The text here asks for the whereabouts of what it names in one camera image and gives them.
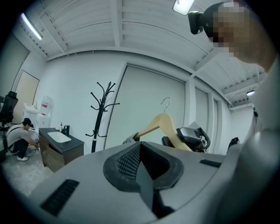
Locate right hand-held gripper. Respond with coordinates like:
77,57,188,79
161,121,212,153

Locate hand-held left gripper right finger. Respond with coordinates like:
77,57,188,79
141,141,184,191

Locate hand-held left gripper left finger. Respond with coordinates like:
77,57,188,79
102,141,143,193

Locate wooden clothes hanger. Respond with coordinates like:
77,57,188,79
133,97,193,152

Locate narrow window blind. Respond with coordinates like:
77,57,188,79
194,87,209,151

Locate dark-topped wooden sink cabinet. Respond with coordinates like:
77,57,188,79
38,127,85,173

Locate black coat rack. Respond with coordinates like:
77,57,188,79
85,81,120,154

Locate white sink basin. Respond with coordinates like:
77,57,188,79
47,131,72,143

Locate white panel with red label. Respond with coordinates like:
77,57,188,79
40,95,54,116

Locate person's white shirt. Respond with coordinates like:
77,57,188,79
226,62,280,224

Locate white appliance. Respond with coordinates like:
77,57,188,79
23,102,53,132

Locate beige door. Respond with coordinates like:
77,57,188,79
12,69,40,124

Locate black office chair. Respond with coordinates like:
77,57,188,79
0,91,19,163

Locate person's head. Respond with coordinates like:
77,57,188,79
202,1,278,72

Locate ceiling panel lamp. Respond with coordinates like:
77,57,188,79
172,0,195,16

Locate ceiling tube light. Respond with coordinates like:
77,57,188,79
20,12,43,41

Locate black head-worn camera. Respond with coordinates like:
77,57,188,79
187,10,205,35

